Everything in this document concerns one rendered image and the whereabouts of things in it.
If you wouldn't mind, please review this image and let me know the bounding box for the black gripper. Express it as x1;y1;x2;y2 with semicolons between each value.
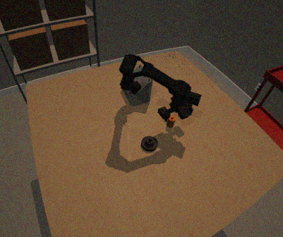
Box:
158;97;192;122

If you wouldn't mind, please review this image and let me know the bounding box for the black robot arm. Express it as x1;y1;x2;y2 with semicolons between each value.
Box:
119;54;201;119

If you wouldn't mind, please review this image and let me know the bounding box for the orange knob with d-shaped hole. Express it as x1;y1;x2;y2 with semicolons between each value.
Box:
167;116;176;128

